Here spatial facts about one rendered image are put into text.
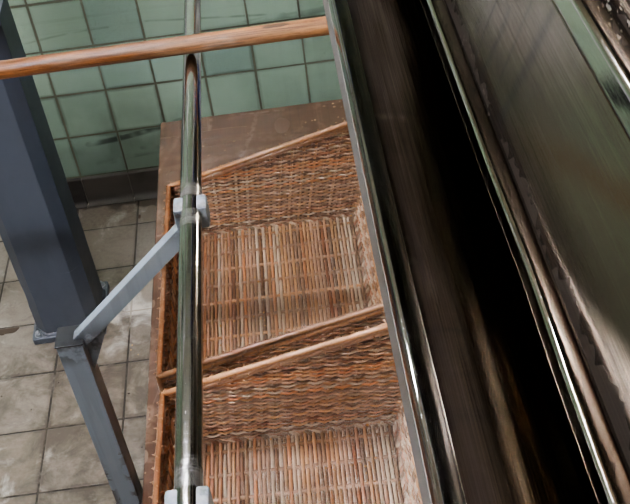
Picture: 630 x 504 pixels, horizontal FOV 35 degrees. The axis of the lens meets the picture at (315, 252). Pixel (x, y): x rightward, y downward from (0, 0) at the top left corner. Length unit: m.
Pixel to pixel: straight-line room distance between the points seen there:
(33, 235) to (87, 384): 1.16
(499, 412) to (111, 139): 2.60
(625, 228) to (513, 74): 0.26
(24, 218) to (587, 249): 2.08
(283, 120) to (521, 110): 1.71
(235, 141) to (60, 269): 0.62
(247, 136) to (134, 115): 0.75
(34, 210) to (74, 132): 0.65
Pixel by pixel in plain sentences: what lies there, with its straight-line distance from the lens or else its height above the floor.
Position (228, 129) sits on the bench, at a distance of 2.57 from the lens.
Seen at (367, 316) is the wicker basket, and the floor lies 0.82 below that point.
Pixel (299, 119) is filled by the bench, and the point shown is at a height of 0.58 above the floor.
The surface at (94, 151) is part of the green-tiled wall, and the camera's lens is 3.31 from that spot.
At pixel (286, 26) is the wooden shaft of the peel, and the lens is 1.67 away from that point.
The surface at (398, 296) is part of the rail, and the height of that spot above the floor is 1.43.
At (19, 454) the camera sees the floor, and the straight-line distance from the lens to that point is 2.73.
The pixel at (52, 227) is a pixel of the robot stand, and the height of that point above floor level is 0.40.
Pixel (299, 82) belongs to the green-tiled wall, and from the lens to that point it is 3.16.
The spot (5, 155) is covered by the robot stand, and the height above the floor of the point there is 0.64.
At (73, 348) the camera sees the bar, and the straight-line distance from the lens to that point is 1.55.
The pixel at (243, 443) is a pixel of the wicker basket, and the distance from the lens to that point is 1.83.
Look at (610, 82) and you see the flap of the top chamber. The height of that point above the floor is 1.73.
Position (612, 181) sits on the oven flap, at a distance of 0.74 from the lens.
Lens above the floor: 2.01
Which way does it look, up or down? 41 degrees down
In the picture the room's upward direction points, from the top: 8 degrees counter-clockwise
